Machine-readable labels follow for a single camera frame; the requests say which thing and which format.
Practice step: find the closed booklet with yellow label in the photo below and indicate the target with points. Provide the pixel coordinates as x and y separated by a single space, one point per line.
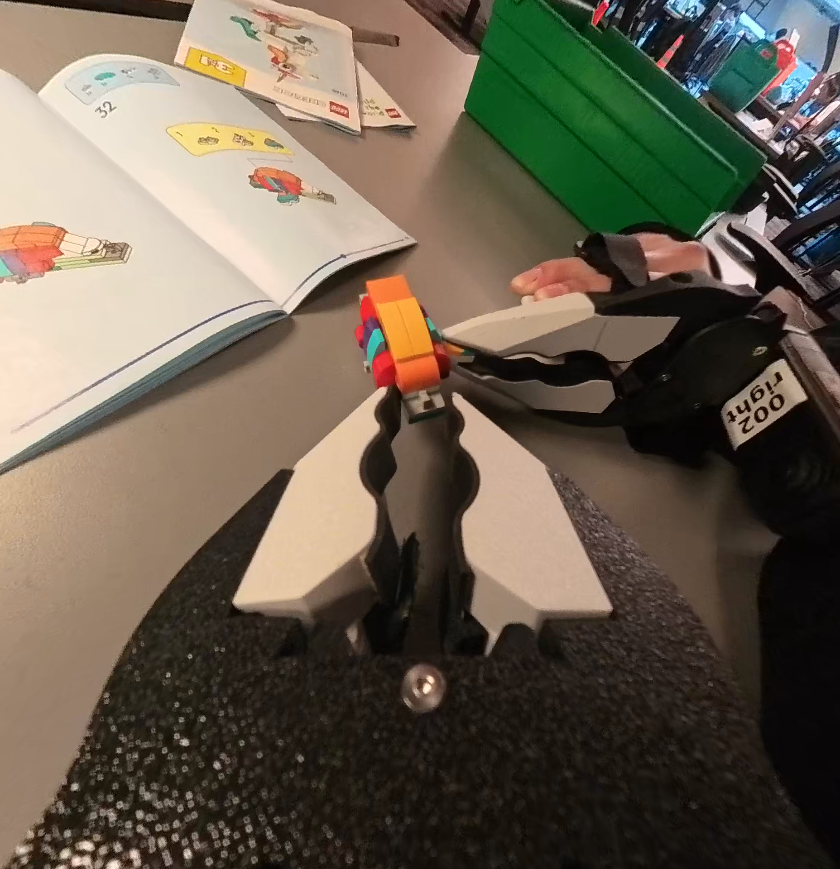
277 54

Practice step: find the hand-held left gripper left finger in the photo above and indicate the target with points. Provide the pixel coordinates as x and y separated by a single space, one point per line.
311 543

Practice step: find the open pale blue instruction booklet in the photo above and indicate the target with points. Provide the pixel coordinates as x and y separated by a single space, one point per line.
155 224

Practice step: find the black armchair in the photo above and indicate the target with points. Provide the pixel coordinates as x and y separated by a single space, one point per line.
766 258

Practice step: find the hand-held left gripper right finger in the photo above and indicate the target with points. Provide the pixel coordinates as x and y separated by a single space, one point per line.
528 543

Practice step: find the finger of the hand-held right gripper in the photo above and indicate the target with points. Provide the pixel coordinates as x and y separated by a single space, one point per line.
576 397
528 326

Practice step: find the dark slat-back chair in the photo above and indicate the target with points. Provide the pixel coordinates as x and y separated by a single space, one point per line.
814 197

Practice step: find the orange traffic cone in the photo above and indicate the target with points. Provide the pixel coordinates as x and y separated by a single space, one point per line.
672 53

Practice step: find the person's black top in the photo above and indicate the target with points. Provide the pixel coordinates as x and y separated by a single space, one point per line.
814 679

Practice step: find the green plastic bin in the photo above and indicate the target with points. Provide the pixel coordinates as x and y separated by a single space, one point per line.
742 74
596 108

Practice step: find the orange red toy brick model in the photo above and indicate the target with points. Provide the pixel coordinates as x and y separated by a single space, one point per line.
403 332

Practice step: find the small folded paper leaflet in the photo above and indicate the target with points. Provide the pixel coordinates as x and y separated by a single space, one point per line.
386 108

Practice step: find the person's right hand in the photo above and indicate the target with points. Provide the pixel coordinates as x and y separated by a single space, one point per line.
555 275

